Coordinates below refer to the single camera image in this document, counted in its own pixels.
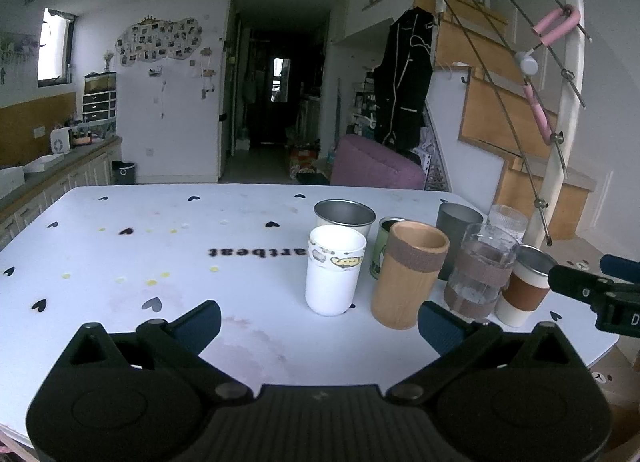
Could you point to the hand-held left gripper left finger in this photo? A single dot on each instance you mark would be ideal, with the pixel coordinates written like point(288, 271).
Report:
point(199, 326)

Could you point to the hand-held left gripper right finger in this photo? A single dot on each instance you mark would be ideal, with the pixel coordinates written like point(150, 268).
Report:
point(441, 329)

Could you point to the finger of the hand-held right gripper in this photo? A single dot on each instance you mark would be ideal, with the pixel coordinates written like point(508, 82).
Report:
point(620, 267)
point(575, 282)

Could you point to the white cup with tan sleeve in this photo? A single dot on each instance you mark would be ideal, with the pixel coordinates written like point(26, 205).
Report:
point(522, 292)

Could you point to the bamboo cup with brown sleeve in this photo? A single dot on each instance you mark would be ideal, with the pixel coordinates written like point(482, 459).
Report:
point(407, 282)

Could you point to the glass cup with brown sleeve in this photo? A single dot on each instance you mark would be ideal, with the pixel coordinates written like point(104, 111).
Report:
point(480, 272)

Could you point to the dark grey cup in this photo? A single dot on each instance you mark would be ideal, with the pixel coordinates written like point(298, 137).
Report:
point(455, 237)

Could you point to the green printed cup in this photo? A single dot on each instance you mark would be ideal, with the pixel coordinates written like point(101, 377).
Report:
point(382, 252)

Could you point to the white cup with cartoon band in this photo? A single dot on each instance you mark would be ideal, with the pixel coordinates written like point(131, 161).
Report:
point(332, 274)

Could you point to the steel cup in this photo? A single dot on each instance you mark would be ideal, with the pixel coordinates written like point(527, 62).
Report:
point(345, 218)

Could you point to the clear ribbed glass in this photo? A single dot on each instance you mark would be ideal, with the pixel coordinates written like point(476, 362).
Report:
point(509, 223)

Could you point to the black trash bin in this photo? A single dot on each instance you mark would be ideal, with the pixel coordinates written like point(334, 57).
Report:
point(124, 172)

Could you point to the purple pouf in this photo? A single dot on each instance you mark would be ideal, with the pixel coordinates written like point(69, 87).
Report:
point(375, 166)

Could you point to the wooden staircase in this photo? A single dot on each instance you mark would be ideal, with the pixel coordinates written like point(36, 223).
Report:
point(500, 106)

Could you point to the boxes on hallway floor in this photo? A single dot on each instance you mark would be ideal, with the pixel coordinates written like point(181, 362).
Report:
point(302, 159)

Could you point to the kitchen counter with cabinets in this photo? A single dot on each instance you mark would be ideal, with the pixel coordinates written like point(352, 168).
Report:
point(65, 171)

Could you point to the white tray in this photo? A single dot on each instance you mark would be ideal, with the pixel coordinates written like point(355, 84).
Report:
point(44, 162)

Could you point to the white countertop appliance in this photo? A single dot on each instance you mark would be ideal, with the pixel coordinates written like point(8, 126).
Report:
point(60, 140)

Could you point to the white box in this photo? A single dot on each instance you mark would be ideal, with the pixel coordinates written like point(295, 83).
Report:
point(11, 180)

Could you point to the cluttered storage shelf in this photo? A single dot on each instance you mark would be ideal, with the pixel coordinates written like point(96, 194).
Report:
point(364, 104)

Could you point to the black coat with white trim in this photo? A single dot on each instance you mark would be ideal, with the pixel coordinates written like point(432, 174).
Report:
point(402, 86)

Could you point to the dark drawer cabinet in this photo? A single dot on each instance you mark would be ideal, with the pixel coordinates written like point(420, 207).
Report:
point(100, 99)

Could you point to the cloud-shaped photo collage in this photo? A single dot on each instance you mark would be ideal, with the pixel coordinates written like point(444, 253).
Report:
point(157, 41)

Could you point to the window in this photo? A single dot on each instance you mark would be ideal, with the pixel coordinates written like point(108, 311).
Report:
point(54, 47)

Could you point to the white stair post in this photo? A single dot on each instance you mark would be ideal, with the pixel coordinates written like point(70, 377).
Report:
point(562, 116)

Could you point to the floral wall sticker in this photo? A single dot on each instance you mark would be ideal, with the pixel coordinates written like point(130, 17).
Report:
point(12, 49)

